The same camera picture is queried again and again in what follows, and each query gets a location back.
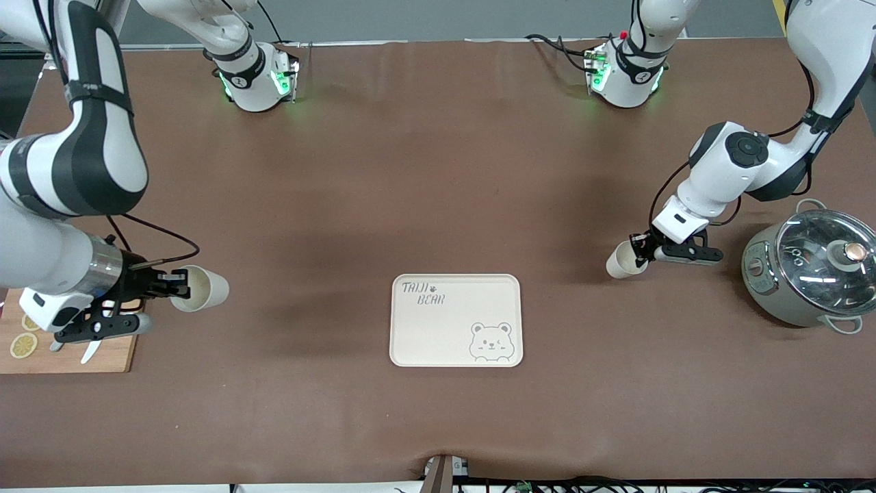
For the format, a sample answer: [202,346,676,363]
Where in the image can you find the white IKEA cup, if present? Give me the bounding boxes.
[606,240,649,280]
[169,265,231,314]

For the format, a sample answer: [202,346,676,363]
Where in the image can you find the bamboo cutting board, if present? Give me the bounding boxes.
[0,288,139,375]

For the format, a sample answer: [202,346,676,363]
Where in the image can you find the grey electric cooking pot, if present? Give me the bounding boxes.
[741,199,876,335]

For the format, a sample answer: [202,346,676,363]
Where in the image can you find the glass pot lid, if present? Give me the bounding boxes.
[777,210,876,316]

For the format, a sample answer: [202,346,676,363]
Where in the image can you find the cream bear print tray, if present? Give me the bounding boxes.
[389,273,524,368]

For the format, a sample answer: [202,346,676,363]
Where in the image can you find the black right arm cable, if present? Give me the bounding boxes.
[106,214,201,269]

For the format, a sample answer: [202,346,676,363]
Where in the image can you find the black base cables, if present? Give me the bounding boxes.
[525,33,620,73]

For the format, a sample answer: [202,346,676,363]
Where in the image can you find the black base cable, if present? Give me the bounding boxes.
[257,0,312,49]

